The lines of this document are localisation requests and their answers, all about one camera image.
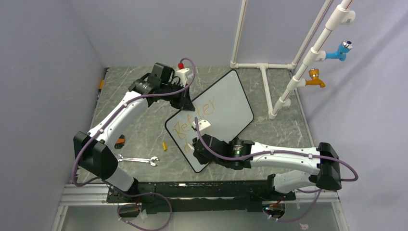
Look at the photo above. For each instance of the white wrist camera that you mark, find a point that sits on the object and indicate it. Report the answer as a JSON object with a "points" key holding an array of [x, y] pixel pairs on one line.
{"points": [[182, 75], [202, 125]]}

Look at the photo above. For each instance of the white pvc pipe frame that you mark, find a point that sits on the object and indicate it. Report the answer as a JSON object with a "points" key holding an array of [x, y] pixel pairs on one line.
{"points": [[341, 15]]}

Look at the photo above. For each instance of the orange brass faucet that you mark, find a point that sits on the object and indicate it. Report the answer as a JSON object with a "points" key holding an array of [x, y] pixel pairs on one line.
{"points": [[314, 74]]}

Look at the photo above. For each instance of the silver open-end wrench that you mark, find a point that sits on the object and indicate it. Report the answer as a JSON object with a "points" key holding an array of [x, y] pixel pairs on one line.
{"points": [[151, 161]]}

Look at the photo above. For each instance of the white whiteboard black frame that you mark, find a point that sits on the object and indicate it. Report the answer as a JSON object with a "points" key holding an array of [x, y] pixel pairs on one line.
{"points": [[224, 105]]}

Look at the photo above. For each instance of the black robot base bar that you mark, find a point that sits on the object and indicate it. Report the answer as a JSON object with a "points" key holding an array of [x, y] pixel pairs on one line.
{"points": [[191, 196]]}

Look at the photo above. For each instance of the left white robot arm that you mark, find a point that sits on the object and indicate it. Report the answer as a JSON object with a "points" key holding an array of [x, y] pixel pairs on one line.
{"points": [[93, 148]]}

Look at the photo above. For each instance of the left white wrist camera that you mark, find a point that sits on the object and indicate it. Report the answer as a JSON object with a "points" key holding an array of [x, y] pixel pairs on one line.
{"points": [[182, 75]]}

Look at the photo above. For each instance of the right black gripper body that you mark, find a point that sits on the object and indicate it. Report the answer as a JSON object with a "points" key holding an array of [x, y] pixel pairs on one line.
{"points": [[203, 159]]}

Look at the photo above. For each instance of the blue faucet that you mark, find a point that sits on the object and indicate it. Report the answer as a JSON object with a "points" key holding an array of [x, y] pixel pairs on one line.
{"points": [[341, 53]]}

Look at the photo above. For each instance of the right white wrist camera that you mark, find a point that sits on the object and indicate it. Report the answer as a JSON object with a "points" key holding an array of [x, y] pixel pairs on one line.
{"points": [[202, 125]]}

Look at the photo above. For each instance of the orange-tipped tool at edge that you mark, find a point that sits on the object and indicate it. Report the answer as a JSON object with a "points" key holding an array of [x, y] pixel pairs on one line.
{"points": [[101, 84]]}

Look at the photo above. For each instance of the black orange hex key set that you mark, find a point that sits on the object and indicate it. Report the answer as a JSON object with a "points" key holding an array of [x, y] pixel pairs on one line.
{"points": [[120, 143]]}

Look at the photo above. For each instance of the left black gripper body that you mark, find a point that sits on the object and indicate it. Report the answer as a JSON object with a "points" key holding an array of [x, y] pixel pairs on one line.
{"points": [[174, 99]]}

